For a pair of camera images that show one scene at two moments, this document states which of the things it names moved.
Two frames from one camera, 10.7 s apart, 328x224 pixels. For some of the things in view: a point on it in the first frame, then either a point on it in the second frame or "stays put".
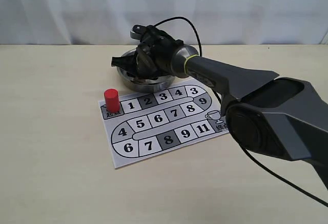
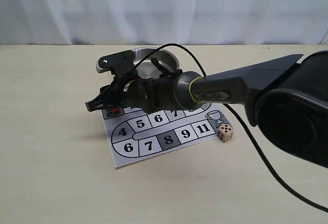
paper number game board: x=149 y=123 stays put
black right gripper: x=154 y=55 -> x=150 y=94
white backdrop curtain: x=102 y=11 stays put
